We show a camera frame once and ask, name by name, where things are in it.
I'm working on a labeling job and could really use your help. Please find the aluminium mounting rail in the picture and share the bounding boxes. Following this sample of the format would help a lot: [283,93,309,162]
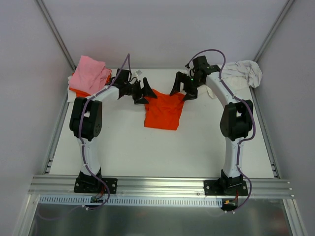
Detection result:
[28,175,295,199]

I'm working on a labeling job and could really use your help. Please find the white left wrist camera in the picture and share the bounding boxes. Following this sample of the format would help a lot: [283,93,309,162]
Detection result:
[133,70,142,79]

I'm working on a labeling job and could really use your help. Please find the folded pink t shirt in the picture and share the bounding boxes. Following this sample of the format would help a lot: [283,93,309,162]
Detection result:
[68,56,112,96]

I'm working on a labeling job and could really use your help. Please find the white slotted cable duct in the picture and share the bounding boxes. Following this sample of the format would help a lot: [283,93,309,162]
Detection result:
[38,195,222,208]

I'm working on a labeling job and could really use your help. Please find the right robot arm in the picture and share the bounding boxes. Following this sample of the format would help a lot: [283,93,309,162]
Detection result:
[170,56,255,196]

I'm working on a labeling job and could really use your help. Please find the folded orange t shirt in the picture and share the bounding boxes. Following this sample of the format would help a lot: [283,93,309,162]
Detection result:
[69,68,112,97]

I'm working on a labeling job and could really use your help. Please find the orange t shirt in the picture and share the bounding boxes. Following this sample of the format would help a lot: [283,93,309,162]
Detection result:
[69,68,112,97]
[144,89,185,130]

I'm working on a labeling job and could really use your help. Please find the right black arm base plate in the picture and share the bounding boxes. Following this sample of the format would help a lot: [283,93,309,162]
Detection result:
[203,179,249,196]

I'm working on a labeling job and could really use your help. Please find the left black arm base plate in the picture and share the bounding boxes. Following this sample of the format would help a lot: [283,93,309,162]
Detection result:
[73,176,118,194]

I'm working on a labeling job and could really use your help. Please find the crumpled white t shirt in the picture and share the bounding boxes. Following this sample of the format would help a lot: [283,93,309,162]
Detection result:
[196,59,263,99]

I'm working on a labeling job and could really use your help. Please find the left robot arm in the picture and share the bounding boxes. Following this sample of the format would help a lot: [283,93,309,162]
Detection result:
[69,69,157,192]

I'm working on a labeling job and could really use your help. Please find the right corner frame post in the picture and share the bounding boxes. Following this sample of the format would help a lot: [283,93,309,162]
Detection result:
[253,0,296,62]

